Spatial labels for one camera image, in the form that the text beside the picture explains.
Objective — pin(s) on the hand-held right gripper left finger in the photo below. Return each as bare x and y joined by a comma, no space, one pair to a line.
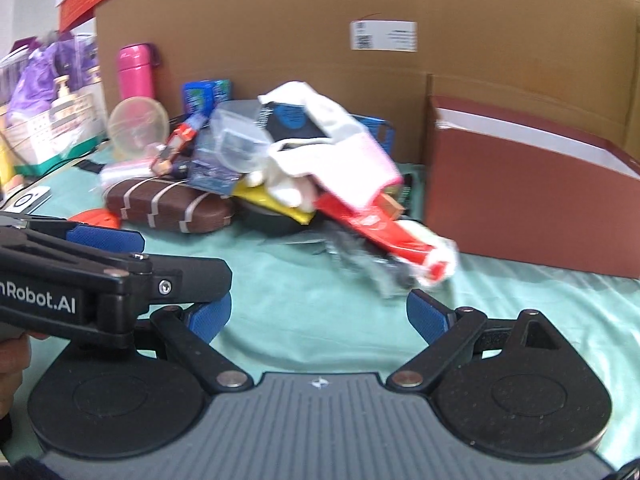
207,317

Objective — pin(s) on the clear plastic wrap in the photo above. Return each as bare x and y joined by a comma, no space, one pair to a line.
370,270

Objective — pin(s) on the white plastic bag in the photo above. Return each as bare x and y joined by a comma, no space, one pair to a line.
125,174

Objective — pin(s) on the white flat device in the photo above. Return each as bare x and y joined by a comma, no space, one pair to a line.
27,198

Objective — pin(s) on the red packet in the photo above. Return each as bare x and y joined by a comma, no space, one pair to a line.
385,235

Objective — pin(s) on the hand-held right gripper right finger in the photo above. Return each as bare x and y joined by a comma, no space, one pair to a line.
427,317

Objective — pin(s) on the cream pump bottle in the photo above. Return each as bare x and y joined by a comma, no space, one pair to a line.
62,102

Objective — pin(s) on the blue gum box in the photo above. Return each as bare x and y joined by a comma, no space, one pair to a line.
200,95

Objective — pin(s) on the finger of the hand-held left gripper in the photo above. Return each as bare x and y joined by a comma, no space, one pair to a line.
105,237
190,280

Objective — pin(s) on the clear round plastic container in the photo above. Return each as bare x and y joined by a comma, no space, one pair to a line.
137,127

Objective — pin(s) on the orange plastic object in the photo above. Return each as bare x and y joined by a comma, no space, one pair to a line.
97,218

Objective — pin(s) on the pink bottle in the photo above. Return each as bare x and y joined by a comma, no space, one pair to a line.
136,75

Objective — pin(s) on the large cardboard box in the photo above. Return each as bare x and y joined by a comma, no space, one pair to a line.
300,35

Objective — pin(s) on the green tablecloth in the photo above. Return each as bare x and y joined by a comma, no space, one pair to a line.
310,320

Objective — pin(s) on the black blue-print packet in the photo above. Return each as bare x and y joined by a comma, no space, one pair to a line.
290,120

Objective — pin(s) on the white shipping label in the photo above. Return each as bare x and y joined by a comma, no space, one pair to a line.
384,36

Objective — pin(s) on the purple plastic bag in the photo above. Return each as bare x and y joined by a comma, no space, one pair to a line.
37,77

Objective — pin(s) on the black patch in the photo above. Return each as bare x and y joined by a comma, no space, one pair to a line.
89,165

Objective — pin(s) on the person's left hand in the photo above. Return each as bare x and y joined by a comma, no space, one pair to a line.
12,370

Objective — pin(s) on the white perforated basket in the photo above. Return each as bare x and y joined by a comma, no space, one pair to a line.
50,135

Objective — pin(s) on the blue card box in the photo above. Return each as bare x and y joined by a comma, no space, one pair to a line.
212,175

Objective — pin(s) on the red-brown cardboard box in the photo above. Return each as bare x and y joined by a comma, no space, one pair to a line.
525,200

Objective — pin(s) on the white glove pink cuff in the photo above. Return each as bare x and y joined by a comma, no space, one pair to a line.
345,160

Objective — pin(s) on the yellow object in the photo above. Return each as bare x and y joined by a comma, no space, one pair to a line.
5,165

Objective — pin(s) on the black round case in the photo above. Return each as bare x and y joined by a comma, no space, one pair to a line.
265,220

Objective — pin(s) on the clear plastic box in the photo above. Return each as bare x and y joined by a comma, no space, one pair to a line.
237,140

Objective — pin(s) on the brown striped glasses case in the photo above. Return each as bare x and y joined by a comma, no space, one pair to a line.
165,205

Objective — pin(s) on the small golden brown box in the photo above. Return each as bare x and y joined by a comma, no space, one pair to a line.
391,206

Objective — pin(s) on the yellow packet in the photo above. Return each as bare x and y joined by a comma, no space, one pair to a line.
280,205

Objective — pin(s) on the small white oval object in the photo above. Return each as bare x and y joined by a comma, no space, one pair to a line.
256,177

